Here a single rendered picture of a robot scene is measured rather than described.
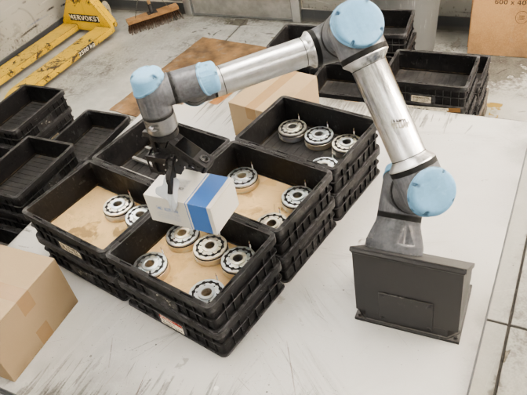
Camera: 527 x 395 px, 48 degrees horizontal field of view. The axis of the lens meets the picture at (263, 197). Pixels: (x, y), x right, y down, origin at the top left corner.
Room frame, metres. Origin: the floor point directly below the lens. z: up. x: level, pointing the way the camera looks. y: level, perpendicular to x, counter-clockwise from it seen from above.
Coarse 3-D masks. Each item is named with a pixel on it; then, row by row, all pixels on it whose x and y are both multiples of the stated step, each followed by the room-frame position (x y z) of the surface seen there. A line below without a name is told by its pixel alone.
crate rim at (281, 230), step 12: (228, 144) 1.65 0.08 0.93; (240, 144) 1.63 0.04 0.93; (216, 156) 1.60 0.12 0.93; (276, 156) 1.53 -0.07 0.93; (312, 168) 1.44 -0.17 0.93; (324, 180) 1.37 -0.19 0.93; (312, 192) 1.32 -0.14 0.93; (300, 204) 1.28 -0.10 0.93; (240, 216) 1.28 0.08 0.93; (288, 216) 1.24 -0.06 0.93; (264, 228) 1.21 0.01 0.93; (276, 228) 1.20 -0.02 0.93; (288, 228) 1.22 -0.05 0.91
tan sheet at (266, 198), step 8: (264, 184) 1.53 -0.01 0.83; (272, 184) 1.52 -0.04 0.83; (280, 184) 1.51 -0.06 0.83; (256, 192) 1.49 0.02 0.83; (264, 192) 1.49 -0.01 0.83; (272, 192) 1.48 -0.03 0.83; (280, 192) 1.47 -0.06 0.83; (240, 200) 1.47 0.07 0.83; (248, 200) 1.46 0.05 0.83; (256, 200) 1.46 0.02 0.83; (264, 200) 1.45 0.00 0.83; (272, 200) 1.44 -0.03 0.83; (280, 200) 1.43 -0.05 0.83; (240, 208) 1.43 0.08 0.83; (248, 208) 1.42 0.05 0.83; (256, 208) 1.42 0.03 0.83; (264, 208) 1.41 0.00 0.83; (272, 208) 1.40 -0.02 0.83; (280, 208) 1.39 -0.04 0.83; (248, 216) 1.39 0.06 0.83; (256, 216) 1.38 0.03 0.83
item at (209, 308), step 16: (240, 224) 1.26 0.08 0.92; (272, 240) 1.16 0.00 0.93; (112, 256) 1.22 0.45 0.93; (256, 256) 1.11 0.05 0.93; (128, 272) 1.17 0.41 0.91; (144, 272) 1.14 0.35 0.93; (240, 272) 1.07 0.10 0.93; (160, 288) 1.09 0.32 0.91; (176, 288) 1.06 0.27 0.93; (224, 288) 1.03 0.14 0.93; (192, 304) 1.01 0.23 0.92; (208, 304) 0.98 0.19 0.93
